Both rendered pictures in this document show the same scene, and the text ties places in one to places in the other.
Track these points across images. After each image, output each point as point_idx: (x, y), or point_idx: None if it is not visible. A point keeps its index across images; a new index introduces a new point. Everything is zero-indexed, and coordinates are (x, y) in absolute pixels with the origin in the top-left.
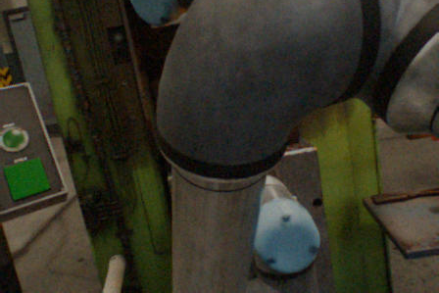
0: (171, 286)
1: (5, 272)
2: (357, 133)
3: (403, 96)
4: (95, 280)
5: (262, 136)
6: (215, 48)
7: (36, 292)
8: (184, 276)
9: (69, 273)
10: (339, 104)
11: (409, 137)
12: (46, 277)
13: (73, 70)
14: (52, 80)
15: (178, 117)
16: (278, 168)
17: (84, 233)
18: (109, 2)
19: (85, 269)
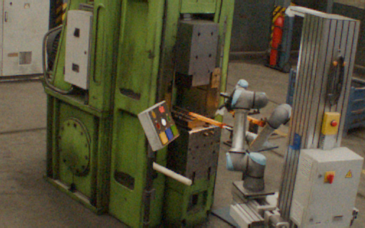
0: (161, 173)
1: (153, 159)
2: (218, 120)
3: (288, 123)
4: (40, 195)
5: (280, 125)
6: (280, 118)
7: (9, 203)
8: (260, 141)
9: (16, 193)
10: (216, 110)
11: (250, 124)
12: (3, 196)
13: (159, 94)
14: (151, 97)
15: (275, 123)
16: (213, 130)
17: None
18: (171, 72)
19: (24, 191)
